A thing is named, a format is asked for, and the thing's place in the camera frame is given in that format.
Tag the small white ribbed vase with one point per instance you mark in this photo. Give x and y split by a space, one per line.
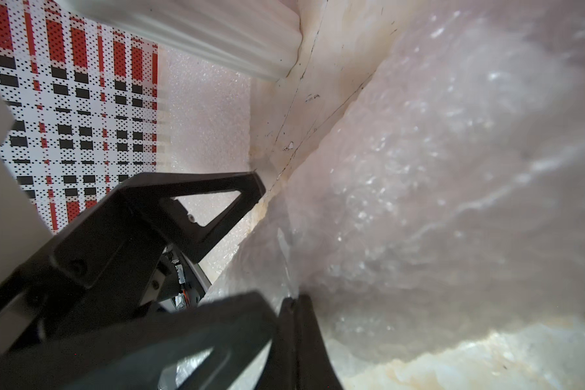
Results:
256 38

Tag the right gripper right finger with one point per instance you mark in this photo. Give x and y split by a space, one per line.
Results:
298 358

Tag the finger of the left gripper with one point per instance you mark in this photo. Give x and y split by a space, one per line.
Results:
97 271

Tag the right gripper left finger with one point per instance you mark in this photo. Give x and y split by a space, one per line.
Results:
134 355

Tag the bubble wrap sheet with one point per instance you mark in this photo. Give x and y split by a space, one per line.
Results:
439 228
204 116

